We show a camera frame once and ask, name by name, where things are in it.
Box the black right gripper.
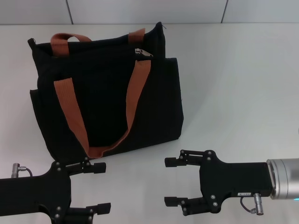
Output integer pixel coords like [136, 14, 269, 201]
[164, 149, 273, 217]

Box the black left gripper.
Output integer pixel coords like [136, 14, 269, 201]
[0, 156, 112, 224]

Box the black bag with orange straps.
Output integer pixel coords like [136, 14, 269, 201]
[27, 21, 185, 165]

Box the silver zipper pull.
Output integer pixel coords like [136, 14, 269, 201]
[135, 48, 154, 58]

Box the left gripper connector cable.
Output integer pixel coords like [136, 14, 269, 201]
[12, 163, 35, 179]

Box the gripper connector cable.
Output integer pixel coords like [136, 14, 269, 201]
[240, 192, 263, 217]
[12, 163, 35, 179]

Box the right gripper connector cable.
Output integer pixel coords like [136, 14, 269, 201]
[240, 192, 263, 217]

